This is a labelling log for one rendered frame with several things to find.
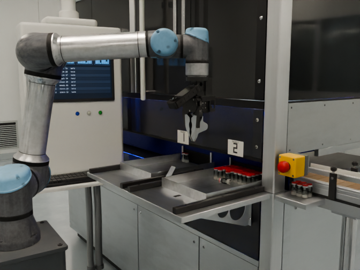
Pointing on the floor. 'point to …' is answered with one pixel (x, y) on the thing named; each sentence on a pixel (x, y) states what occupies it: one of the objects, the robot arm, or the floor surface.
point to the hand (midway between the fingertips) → (191, 137)
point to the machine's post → (275, 130)
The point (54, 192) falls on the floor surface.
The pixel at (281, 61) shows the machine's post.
